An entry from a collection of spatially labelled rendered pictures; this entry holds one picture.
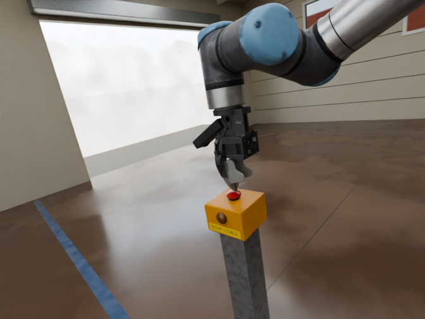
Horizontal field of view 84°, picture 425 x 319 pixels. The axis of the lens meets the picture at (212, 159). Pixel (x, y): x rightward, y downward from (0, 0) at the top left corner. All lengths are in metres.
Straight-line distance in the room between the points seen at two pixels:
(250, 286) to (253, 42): 0.59
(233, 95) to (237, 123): 0.06
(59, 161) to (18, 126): 0.88
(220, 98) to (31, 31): 5.31
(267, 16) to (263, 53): 0.05
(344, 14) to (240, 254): 0.56
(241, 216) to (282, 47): 0.36
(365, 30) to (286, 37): 0.12
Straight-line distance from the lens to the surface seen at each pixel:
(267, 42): 0.42
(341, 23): 0.49
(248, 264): 0.69
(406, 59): 7.33
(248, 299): 0.77
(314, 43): 0.51
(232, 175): 0.58
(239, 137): 0.52
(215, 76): 0.52
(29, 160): 5.44
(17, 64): 5.53
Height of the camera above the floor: 1.35
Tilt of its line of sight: 16 degrees down
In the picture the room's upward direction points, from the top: 10 degrees counter-clockwise
